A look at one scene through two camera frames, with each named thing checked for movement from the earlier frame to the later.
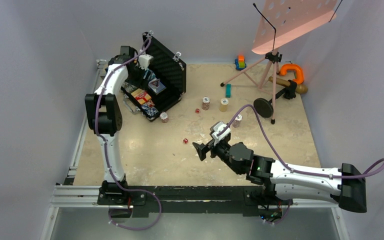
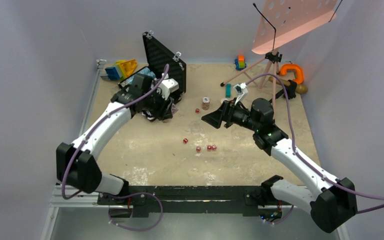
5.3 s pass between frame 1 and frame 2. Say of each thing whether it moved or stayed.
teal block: stayed
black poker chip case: stayed
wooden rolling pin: stayed
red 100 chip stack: stayed
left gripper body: moved
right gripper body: moved
